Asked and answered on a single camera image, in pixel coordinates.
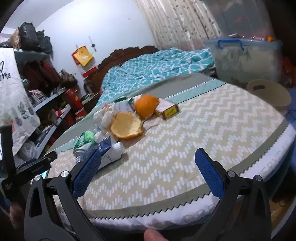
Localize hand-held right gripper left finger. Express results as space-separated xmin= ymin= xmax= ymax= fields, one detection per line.
xmin=24 ymin=148 xmax=102 ymax=241

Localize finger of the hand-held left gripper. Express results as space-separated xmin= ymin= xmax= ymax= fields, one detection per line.
xmin=14 ymin=151 xmax=58 ymax=181

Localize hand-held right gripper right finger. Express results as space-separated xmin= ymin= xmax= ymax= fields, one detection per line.
xmin=192 ymin=148 xmax=272 ymax=241

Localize green white snack wrapper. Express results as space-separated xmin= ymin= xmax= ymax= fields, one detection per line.
xmin=73 ymin=131 xmax=104 ymax=156

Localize domed orange peel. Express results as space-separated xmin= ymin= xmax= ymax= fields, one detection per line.
xmin=135 ymin=95 xmax=160 ymax=118

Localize person's left hand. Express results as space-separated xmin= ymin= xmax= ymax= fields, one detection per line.
xmin=9 ymin=204 xmax=25 ymax=230

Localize person's right hand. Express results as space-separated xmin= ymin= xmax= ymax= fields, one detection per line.
xmin=143 ymin=228 xmax=168 ymax=241

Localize white blue toothpaste tube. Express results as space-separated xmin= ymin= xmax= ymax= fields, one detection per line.
xmin=75 ymin=141 xmax=126 ymax=164

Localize beige zigzag mat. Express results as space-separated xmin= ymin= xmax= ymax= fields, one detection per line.
xmin=46 ymin=74 xmax=290 ymax=230

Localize white crumpled plastic bag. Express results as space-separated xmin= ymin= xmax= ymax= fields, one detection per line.
xmin=93 ymin=104 xmax=121 ymax=131

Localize cupped orange peel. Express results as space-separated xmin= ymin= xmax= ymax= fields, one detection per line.
xmin=110 ymin=112 xmax=144 ymax=140

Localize grey storage shelf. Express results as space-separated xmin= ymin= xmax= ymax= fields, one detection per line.
xmin=14 ymin=50 xmax=79 ymax=153

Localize red box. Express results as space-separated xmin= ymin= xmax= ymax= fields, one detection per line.
xmin=65 ymin=89 xmax=87 ymax=119

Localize white printed cloth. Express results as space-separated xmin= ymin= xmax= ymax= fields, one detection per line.
xmin=0 ymin=47 xmax=42 ymax=156

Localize green white small box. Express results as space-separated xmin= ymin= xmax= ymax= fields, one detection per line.
xmin=116 ymin=97 xmax=137 ymax=114

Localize yellow pink cardboard box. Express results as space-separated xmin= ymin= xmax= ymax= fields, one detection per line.
xmin=154 ymin=98 xmax=180 ymax=120

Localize red clothes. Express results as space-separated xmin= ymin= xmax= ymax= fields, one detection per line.
xmin=22 ymin=61 xmax=61 ymax=96

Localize brown handbag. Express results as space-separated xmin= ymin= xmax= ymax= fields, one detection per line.
xmin=59 ymin=70 xmax=78 ymax=87

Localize carved wooden headboard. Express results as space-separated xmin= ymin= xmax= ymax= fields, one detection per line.
xmin=84 ymin=45 xmax=159 ymax=109

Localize teal patterned blanket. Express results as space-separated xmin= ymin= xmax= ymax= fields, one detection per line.
xmin=99 ymin=47 xmax=214 ymax=105

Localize black bag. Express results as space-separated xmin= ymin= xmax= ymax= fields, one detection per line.
xmin=36 ymin=30 xmax=54 ymax=55
xmin=18 ymin=22 xmax=39 ymax=50

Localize orange printed bag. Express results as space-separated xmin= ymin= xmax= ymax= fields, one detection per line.
xmin=281 ymin=57 xmax=296 ymax=80

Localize patterned beige curtain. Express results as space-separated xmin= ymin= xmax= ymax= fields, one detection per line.
xmin=135 ymin=0 xmax=223 ymax=50

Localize large clear plastic container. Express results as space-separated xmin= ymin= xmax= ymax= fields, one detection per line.
xmin=206 ymin=0 xmax=276 ymax=40

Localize clear storage box blue handle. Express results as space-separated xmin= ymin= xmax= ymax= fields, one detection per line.
xmin=203 ymin=38 xmax=284 ymax=87

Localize red yellow wall calendar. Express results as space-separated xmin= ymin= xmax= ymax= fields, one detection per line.
xmin=72 ymin=45 xmax=98 ymax=78

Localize hanging wall ornament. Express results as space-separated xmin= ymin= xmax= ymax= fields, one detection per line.
xmin=88 ymin=36 xmax=97 ymax=53

